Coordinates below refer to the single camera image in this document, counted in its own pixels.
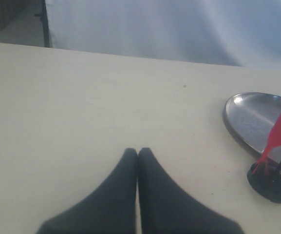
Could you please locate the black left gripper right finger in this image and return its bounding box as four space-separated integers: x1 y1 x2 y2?
138 148 243 234

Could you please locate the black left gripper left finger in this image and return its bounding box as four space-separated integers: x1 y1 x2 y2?
38 148 137 234

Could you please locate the black round flag base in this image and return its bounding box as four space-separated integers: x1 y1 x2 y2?
247 163 281 204

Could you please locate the round stainless steel plate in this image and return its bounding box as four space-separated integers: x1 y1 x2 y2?
223 92 281 165

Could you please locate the white backdrop cloth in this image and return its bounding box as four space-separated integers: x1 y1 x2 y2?
45 0 281 69

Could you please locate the black backdrop stand pole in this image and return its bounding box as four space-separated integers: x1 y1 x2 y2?
34 0 51 48

